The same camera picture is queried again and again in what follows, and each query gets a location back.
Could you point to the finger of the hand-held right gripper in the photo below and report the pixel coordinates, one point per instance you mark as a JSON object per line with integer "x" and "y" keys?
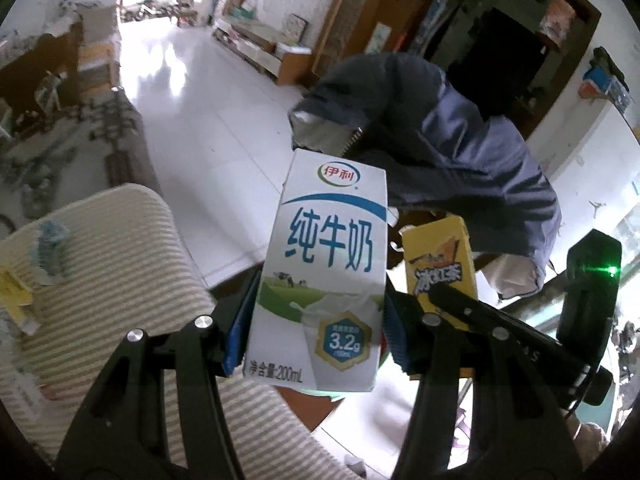
{"x": 465, "y": 307}

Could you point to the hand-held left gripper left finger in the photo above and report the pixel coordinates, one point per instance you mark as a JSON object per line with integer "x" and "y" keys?
{"x": 240, "y": 330}

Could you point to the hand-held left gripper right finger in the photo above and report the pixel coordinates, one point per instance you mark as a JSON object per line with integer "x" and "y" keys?
{"x": 400, "y": 335}

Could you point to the yellow iced tea carton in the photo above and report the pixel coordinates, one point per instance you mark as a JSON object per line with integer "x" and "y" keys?
{"x": 440, "y": 255}

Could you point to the red bin with green rim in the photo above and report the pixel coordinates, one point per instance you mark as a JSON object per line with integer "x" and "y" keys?
{"x": 335, "y": 396}

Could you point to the white milk carton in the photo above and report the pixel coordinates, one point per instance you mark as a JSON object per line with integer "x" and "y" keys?
{"x": 320, "y": 260}

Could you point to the person's right hand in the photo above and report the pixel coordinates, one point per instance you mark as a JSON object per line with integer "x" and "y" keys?
{"x": 592, "y": 442}

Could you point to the beige striped mat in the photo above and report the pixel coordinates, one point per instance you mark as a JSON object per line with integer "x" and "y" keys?
{"x": 125, "y": 260}

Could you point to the dark blue jacket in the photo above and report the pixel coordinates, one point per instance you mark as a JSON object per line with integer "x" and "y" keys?
{"x": 450, "y": 125}

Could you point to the blue and white wrapper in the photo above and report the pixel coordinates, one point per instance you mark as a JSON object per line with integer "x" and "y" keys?
{"x": 50, "y": 247}

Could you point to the blue hanging bag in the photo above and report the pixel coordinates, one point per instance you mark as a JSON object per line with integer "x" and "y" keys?
{"x": 602, "y": 82}

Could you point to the yellow flat wrapper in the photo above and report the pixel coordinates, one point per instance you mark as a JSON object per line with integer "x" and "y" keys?
{"x": 15, "y": 287}

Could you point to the grey patterned tablecloth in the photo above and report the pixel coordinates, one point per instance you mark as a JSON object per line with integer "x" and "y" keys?
{"x": 60, "y": 160}

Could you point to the low wooden television cabinet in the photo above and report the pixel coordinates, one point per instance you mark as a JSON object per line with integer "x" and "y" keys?
{"x": 265, "y": 52}

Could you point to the pink hanging decoration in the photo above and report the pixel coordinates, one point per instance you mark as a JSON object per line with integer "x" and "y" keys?
{"x": 556, "y": 17}

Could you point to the small framed picture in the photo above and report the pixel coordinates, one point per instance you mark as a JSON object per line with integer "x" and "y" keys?
{"x": 296, "y": 25}

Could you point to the wooden chair with carved backrest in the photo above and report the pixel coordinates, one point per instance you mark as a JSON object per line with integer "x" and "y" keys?
{"x": 30, "y": 70}

